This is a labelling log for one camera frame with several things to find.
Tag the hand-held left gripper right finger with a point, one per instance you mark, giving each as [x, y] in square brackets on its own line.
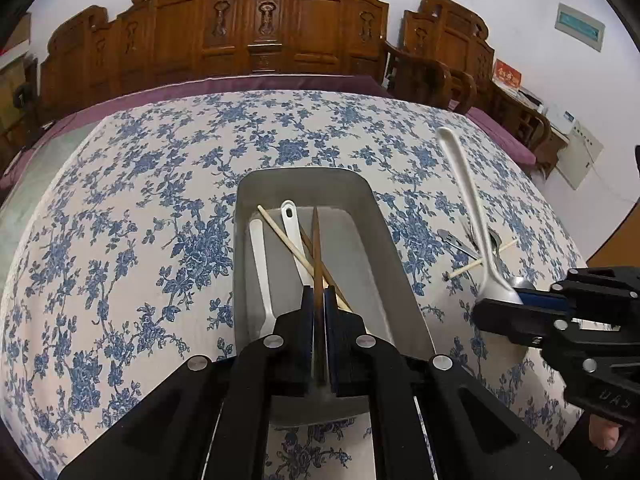
[331, 310]

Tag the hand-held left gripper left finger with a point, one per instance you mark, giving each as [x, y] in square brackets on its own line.
[307, 310]

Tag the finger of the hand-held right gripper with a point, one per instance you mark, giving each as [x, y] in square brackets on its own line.
[510, 320]
[547, 301]

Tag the dark brown chopstick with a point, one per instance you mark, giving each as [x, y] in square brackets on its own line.
[325, 270]
[317, 260]

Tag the metal tray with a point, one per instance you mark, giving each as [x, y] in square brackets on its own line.
[360, 260]

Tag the white plastic spoon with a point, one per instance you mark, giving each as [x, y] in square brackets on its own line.
[260, 270]

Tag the light wooden chopstick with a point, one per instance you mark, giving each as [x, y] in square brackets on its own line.
[462, 270]
[282, 235]

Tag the white spatula with hole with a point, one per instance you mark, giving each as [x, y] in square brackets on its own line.
[290, 220]

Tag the person's right hand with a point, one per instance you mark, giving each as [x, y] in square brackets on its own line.
[606, 435]

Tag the metal spoon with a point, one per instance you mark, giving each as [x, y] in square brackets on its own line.
[522, 283]
[495, 247]

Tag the metal fork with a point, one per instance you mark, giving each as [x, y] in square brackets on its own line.
[450, 239]

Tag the wooden side table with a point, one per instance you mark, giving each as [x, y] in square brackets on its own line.
[556, 152]

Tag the white radiator panel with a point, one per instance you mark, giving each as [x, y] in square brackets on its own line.
[582, 152]

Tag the purple armchair cushion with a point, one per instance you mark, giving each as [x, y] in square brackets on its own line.
[505, 135]

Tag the white device box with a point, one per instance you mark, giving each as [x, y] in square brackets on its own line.
[561, 117]

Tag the blue floral tablecloth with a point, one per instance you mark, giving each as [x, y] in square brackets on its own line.
[150, 210]

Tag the red box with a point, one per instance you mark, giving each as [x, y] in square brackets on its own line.
[507, 72]

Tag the carved wooden armchair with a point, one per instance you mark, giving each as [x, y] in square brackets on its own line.
[450, 55]

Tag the carved wooden sofa bench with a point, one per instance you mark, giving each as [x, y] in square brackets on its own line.
[200, 25]

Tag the white wall panel box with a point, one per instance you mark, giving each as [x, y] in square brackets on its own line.
[580, 26]

